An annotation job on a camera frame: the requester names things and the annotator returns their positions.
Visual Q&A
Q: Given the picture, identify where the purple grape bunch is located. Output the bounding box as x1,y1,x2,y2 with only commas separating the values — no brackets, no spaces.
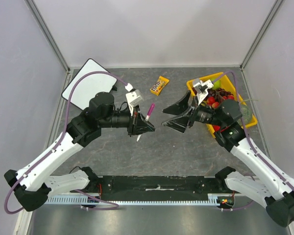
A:
192,88,217,99

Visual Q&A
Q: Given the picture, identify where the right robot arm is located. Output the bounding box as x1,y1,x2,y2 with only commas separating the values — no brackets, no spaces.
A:
162,91,294,227

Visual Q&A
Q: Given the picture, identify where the green netted melon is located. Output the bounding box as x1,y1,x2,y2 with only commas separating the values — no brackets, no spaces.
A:
240,99,258,128

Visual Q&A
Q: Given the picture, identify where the right aluminium frame post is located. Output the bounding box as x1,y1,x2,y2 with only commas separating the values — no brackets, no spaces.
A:
240,0,284,71

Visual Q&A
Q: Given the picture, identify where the yellow candy packet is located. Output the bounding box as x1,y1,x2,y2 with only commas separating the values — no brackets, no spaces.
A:
150,76,170,96

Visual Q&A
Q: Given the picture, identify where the yellow plastic tray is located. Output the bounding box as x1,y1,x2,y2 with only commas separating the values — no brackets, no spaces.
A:
186,72,258,138

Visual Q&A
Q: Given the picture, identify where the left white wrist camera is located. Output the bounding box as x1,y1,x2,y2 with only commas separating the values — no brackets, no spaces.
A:
125,83,143,115

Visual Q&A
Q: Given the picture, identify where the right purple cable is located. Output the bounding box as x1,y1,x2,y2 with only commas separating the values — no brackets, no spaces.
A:
210,70,294,225

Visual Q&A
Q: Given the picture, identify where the light green pear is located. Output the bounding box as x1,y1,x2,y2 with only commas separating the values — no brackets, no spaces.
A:
212,80,221,90

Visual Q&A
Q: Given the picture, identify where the aluminium frame post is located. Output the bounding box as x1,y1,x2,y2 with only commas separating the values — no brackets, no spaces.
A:
240,0,284,71
24,0,70,72

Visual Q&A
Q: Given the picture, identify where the red apple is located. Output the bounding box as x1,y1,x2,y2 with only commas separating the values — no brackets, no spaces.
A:
212,125,221,132

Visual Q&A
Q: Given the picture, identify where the white whiteboard black frame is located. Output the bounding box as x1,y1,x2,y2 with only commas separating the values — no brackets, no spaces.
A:
61,58,117,110

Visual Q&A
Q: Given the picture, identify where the pink whiteboard marker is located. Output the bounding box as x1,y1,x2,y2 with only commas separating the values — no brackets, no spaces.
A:
136,103,156,142

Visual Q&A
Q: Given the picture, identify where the left aluminium frame post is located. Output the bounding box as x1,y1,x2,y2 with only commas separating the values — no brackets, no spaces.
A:
24,0,70,72

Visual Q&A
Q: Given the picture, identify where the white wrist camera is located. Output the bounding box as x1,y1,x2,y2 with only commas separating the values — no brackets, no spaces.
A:
192,78,214,104
125,83,143,115

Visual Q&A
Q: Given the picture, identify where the slotted cable duct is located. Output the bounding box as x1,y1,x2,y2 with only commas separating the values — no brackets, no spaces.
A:
45,194,225,207

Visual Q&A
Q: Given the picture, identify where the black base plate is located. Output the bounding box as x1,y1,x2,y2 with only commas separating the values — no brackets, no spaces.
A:
85,175,232,201

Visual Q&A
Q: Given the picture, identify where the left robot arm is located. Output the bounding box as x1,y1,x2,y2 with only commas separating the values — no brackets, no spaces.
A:
4,90,155,212

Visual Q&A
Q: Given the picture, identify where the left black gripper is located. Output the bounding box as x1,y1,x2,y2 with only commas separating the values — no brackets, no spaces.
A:
100,103,155,138

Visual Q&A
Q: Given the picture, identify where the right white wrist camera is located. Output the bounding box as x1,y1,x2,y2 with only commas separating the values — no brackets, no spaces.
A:
192,78,214,104

